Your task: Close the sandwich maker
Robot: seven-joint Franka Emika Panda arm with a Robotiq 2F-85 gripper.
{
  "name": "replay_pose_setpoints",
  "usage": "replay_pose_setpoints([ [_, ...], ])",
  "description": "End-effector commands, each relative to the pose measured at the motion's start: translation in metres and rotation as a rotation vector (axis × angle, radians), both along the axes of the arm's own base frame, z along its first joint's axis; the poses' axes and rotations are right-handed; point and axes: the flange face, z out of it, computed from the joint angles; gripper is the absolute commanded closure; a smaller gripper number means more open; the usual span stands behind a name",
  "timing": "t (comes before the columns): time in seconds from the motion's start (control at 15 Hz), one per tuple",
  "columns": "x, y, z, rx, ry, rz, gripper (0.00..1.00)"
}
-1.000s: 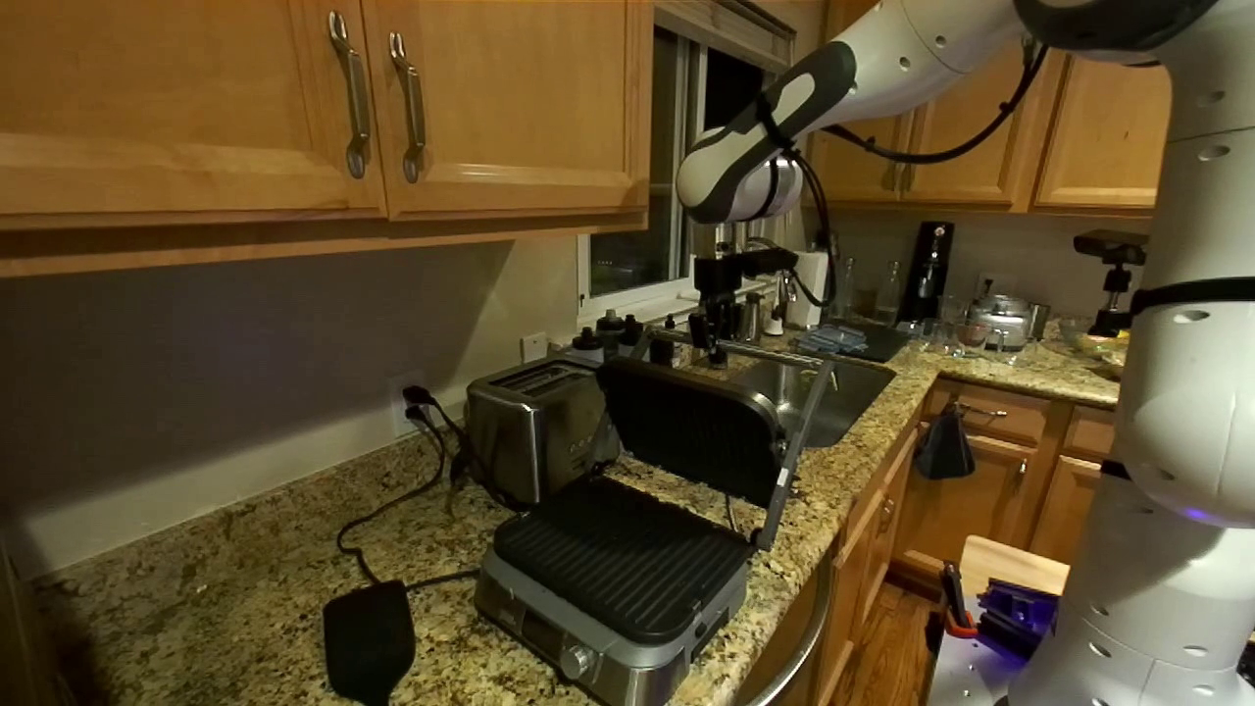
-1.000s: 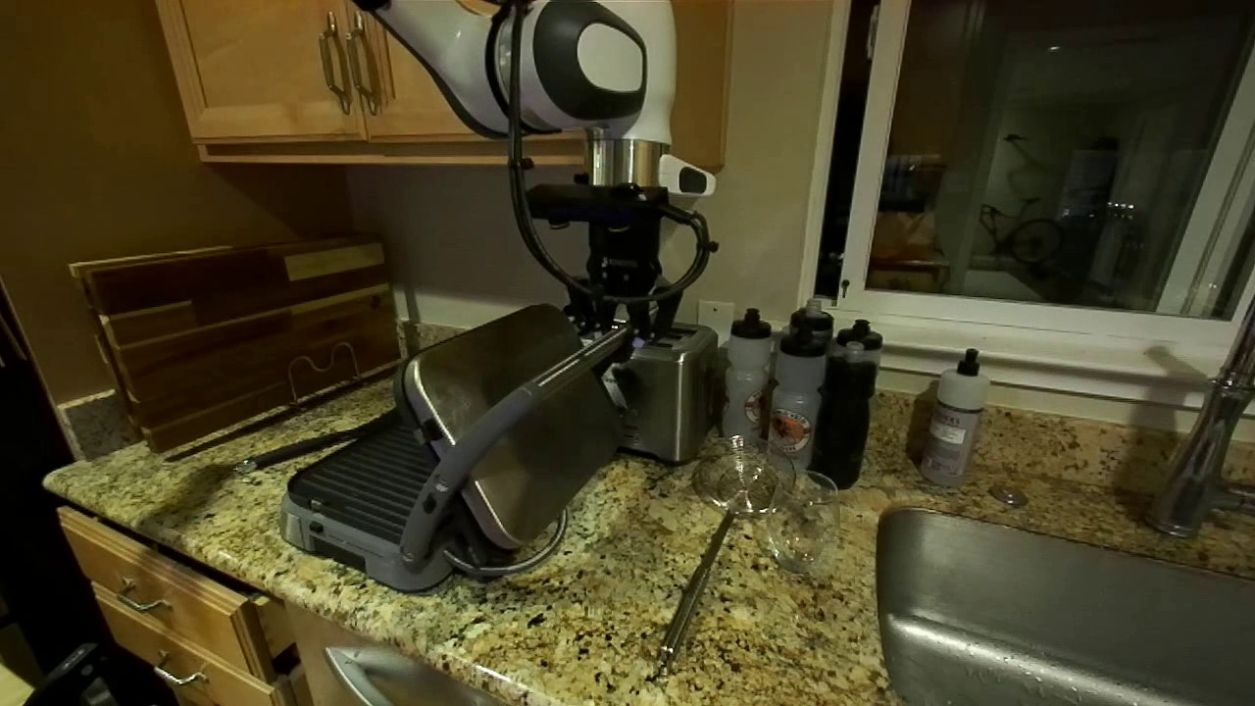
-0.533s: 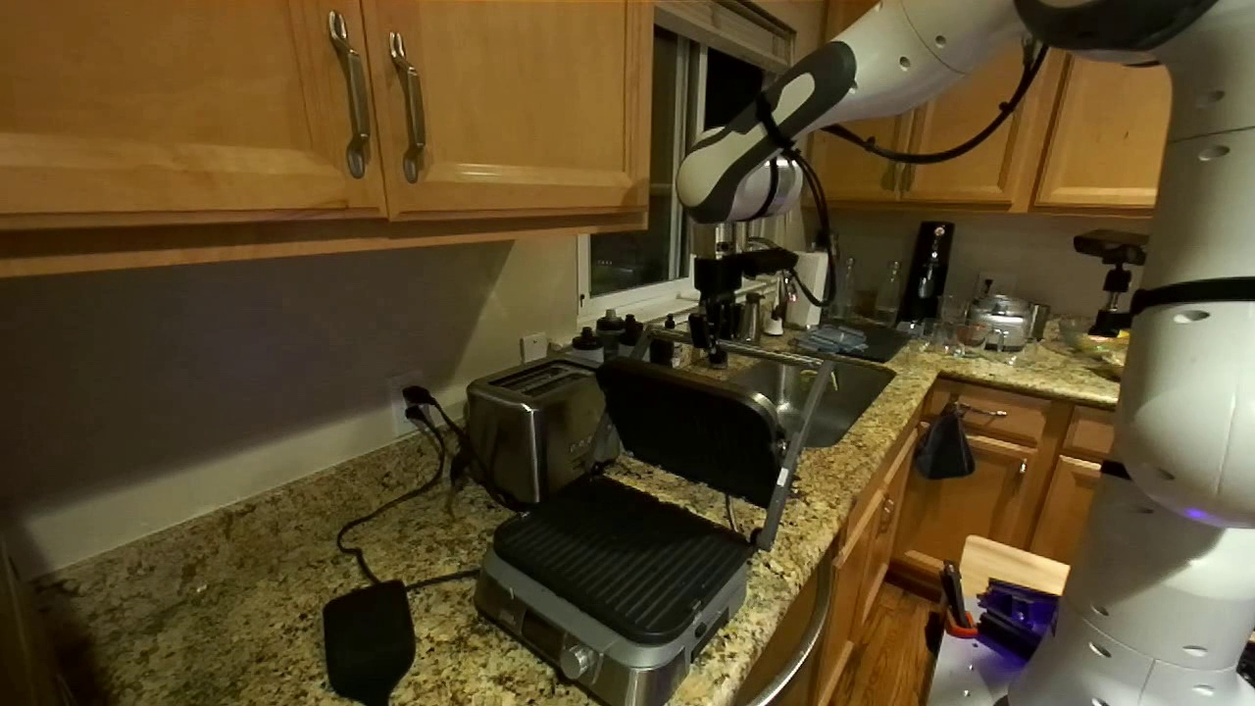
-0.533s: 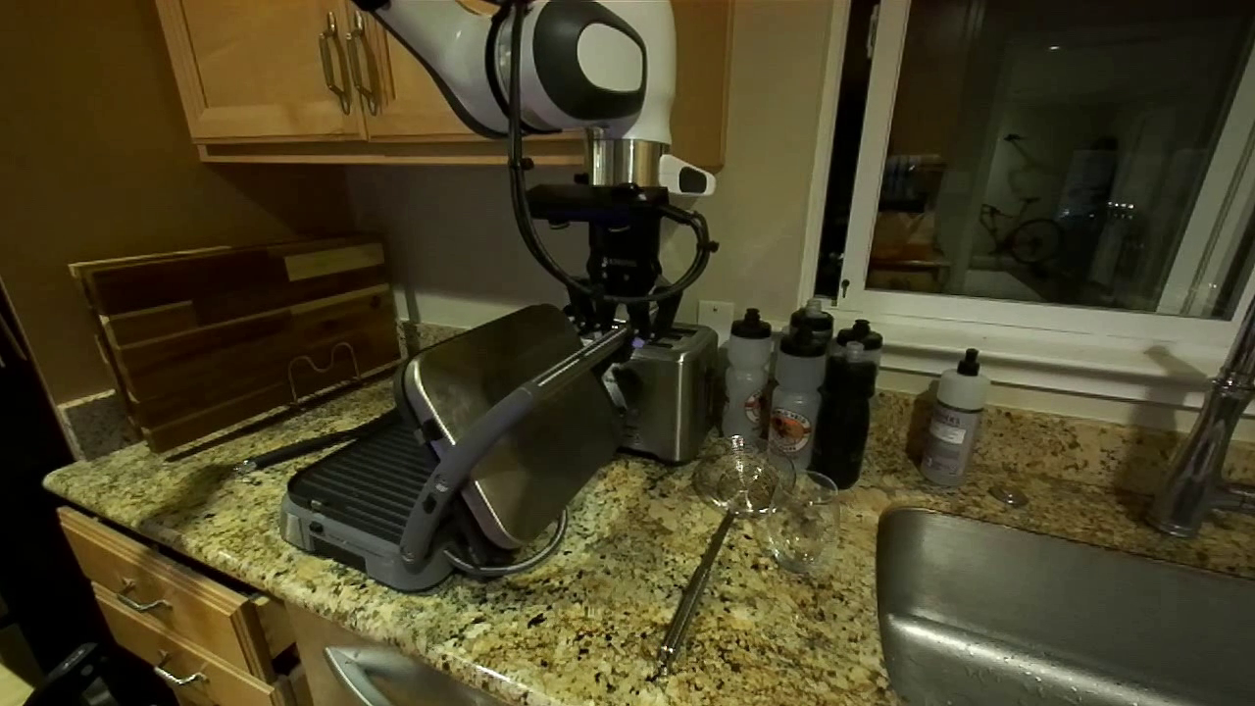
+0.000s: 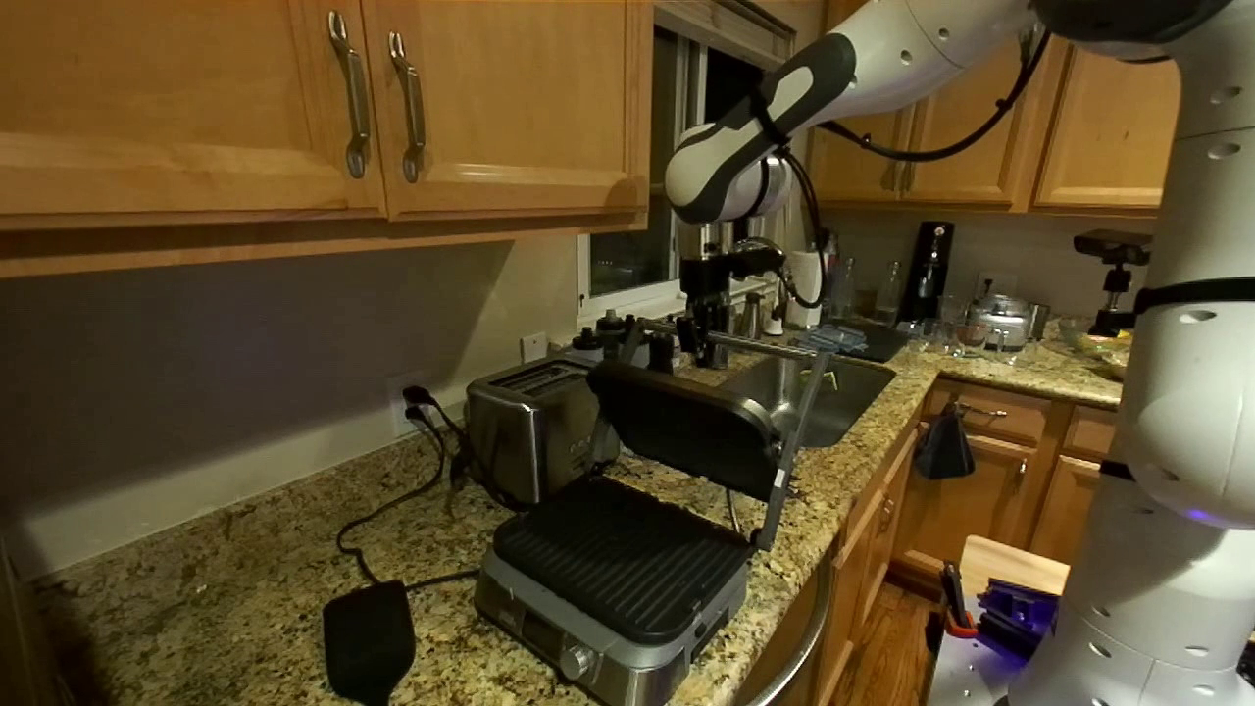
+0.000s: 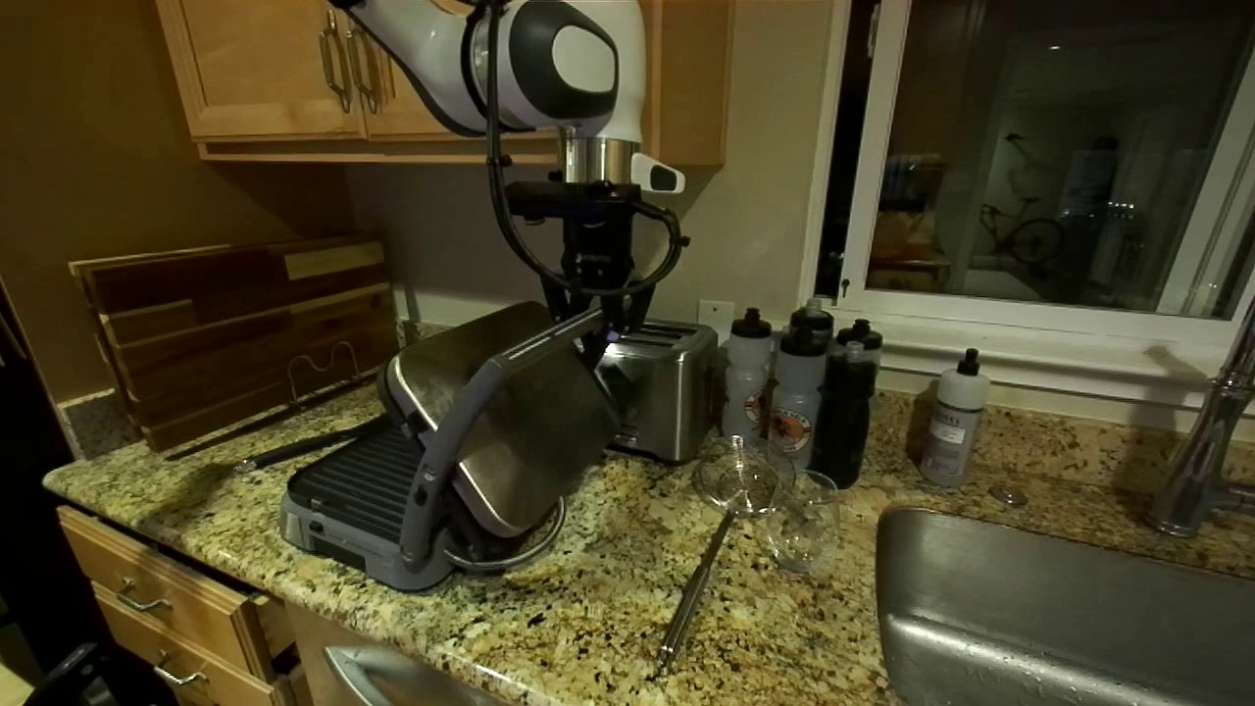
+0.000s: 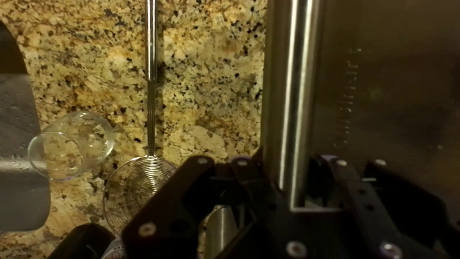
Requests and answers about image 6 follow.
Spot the black power cord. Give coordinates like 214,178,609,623
231,421,366,479

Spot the metal honing steel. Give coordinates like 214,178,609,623
646,506,743,688

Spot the grey cord loop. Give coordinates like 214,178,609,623
439,497,567,577

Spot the steel dishwasher handle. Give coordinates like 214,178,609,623
323,641,439,706

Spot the white framed window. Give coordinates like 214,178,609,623
799,0,1255,399

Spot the clear wine glass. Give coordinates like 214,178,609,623
686,428,784,521
761,466,847,587

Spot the metal drawer handle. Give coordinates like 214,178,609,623
150,655,207,695
114,585,177,621

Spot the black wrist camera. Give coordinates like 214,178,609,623
503,178,646,225

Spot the steel kitchen faucet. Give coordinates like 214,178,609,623
1144,298,1255,540

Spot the black sports bottle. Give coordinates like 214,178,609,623
807,315,888,492

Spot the clear sports bottle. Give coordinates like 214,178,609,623
765,296,834,479

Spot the small grey squeeze bottle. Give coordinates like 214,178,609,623
915,344,997,495

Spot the wooden cutting board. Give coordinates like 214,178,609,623
65,232,392,323
126,323,403,461
95,278,401,383

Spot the steel kitchen sink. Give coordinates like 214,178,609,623
872,502,1255,706

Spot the metal cabinet handle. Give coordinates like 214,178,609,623
316,16,358,109
350,23,392,119

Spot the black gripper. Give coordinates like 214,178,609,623
543,213,658,340

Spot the wooden upper cabinet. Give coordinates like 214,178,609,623
150,0,729,173

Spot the steel toaster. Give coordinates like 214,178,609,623
591,319,727,470

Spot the wooden drawer cabinet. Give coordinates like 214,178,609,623
55,502,298,706

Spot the steel sandwich maker grill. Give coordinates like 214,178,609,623
277,298,628,597

